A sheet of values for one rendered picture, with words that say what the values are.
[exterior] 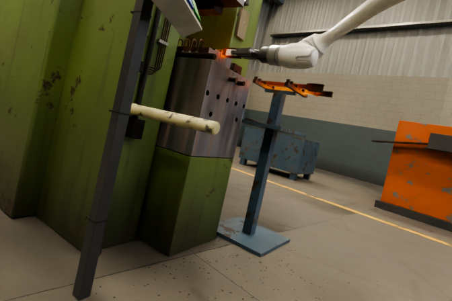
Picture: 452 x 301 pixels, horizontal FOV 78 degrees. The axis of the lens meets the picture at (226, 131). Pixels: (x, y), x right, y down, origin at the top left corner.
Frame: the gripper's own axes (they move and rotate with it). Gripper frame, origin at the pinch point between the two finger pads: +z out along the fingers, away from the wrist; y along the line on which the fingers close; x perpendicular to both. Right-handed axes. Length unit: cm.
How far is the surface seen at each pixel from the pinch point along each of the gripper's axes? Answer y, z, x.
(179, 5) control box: -57, -17, -5
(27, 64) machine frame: -55, 79, -28
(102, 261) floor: -41, 11, -100
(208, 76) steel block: -15.8, -0.9, -16.2
